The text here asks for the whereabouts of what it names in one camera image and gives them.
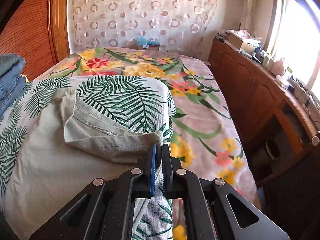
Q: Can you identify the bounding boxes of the cardboard box on cabinet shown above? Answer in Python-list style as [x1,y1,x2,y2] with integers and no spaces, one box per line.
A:
[228,32,260,55]

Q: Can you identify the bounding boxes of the stack of blue jeans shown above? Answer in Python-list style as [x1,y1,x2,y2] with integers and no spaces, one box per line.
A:
[0,54,26,116]

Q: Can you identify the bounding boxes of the palm leaf print sheet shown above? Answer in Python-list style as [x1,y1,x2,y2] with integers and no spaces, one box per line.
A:
[1,76,175,239]

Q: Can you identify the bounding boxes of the circle pattern sheer curtain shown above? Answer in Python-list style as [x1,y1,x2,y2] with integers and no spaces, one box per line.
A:
[67,0,217,58]

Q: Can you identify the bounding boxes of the blue tissue box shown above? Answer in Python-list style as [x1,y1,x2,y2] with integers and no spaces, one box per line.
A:
[136,36,160,50]

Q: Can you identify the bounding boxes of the floral pink blanket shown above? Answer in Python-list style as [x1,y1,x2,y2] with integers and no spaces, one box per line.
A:
[37,45,262,240]

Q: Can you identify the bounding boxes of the wooden louvered wardrobe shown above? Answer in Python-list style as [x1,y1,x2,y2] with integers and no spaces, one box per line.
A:
[1,0,70,81]

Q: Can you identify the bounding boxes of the bright window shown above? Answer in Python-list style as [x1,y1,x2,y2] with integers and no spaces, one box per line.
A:
[267,0,319,97]

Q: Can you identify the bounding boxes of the grey-green pants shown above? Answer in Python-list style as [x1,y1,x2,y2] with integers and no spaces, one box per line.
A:
[4,88,163,239]

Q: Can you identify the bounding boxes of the long wooden cabinet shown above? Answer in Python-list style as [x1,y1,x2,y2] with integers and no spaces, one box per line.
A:
[209,37,319,181]

